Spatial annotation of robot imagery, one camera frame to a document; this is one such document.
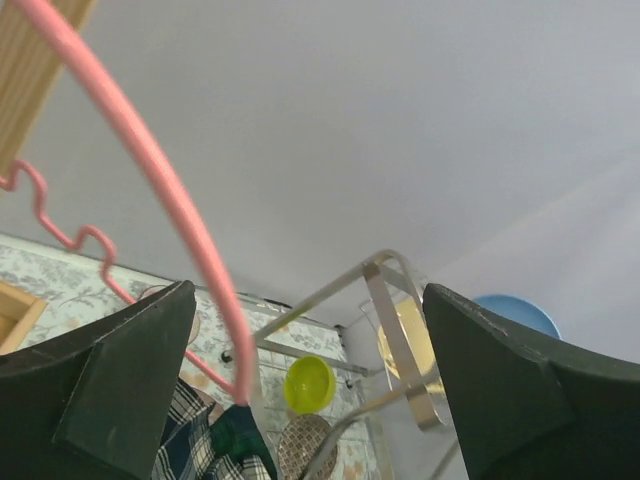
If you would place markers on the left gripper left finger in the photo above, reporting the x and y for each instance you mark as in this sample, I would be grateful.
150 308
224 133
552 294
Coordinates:
92 403

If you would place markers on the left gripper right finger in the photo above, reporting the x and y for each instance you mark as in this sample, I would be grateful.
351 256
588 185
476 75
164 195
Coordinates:
526 405

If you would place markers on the navy beige plaid skirt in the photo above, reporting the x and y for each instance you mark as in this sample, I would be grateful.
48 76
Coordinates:
186 452

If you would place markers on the pink hanger with plaid skirt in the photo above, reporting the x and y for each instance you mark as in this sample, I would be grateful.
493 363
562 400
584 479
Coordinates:
58 23

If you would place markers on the green plaid skirt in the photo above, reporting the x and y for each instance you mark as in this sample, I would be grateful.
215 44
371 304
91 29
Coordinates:
235 434

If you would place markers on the blue plate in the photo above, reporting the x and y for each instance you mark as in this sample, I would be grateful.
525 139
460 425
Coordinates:
520 311

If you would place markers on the pink transparent basin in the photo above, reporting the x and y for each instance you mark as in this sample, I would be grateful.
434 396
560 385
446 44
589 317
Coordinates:
197 381

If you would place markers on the cream plate left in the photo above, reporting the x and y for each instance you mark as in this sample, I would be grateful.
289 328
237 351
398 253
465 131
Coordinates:
404 343

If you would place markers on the steel dish rack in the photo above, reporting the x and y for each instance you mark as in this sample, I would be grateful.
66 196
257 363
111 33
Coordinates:
396 298

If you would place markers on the floral table mat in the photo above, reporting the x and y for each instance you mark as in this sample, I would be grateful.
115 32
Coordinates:
76 295

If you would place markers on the green bowl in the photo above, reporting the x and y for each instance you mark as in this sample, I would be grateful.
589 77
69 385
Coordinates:
309 385

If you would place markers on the patterned bowl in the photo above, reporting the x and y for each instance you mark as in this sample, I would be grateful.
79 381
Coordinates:
298 442

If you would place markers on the wooden clothes rack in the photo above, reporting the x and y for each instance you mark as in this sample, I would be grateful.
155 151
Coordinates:
29 69

